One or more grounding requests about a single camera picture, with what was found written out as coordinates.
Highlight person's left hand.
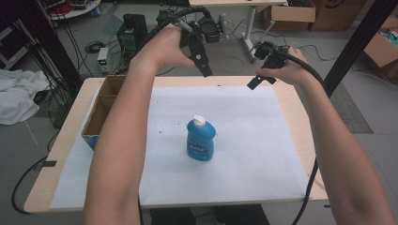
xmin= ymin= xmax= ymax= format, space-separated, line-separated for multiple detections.
xmin=129 ymin=23 xmax=196 ymax=76

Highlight cardboard box with blue contents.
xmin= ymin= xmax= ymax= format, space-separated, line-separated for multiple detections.
xmin=362 ymin=15 xmax=398 ymax=82

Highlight black metal frame post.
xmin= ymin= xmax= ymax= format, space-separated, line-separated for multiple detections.
xmin=323 ymin=0 xmax=398 ymax=98
xmin=29 ymin=0 xmax=84 ymax=92

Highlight person's dark pants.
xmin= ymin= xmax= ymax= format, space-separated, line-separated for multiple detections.
xmin=149 ymin=204 xmax=270 ymax=225

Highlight round white table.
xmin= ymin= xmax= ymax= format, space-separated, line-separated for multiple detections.
xmin=46 ymin=0 xmax=102 ymax=21

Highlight white desk with leg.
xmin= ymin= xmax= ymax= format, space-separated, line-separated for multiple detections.
xmin=189 ymin=0 xmax=289 ymax=62

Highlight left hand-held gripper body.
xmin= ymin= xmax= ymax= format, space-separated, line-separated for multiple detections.
xmin=178 ymin=14 xmax=222 ymax=53

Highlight blue bottle with white cap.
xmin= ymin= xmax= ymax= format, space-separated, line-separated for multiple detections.
xmin=186 ymin=114 xmax=218 ymax=162

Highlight coiled black cable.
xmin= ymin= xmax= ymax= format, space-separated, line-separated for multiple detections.
xmin=84 ymin=40 xmax=106 ymax=53

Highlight white cloth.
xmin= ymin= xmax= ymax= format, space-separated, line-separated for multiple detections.
xmin=0 ymin=68 xmax=51 ymax=127

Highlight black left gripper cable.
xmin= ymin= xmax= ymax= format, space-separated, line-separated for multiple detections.
xmin=136 ymin=6 xmax=213 ymax=53

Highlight light wooden table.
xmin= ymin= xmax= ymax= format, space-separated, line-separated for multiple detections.
xmin=23 ymin=75 xmax=329 ymax=216

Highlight black floor cable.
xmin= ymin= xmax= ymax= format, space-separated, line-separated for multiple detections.
xmin=10 ymin=155 xmax=49 ymax=216

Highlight black electronic device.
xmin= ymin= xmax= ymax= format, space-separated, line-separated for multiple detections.
xmin=115 ymin=13 xmax=149 ymax=54

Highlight white paper sheet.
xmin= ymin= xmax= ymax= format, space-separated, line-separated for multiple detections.
xmin=50 ymin=85 xmax=313 ymax=210

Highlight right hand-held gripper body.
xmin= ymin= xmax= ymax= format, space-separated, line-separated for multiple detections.
xmin=253 ymin=40 xmax=291 ymax=71

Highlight grey floor mat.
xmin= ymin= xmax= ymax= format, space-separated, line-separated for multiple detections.
xmin=328 ymin=82 xmax=375 ymax=135

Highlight small white power supply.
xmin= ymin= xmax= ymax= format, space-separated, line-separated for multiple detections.
xmin=96 ymin=46 xmax=111 ymax=75

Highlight large brown cardboard box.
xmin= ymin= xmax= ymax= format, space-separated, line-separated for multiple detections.
xmin=308 ymin=0 xmax=368 ymax=33

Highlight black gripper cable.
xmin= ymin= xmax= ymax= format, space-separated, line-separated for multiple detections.
xmin=136 ymin=6 xmax=213 ymax=53
xmin=283 ymin=51 xmax=327 ymax=225

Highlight person's right hand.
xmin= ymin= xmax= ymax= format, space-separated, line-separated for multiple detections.
xmin=255 ymin=46 xmax=314 ymax=88

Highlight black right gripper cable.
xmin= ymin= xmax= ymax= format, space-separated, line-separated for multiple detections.
xmin=283 ymin=51 xmax=327 ymax=225

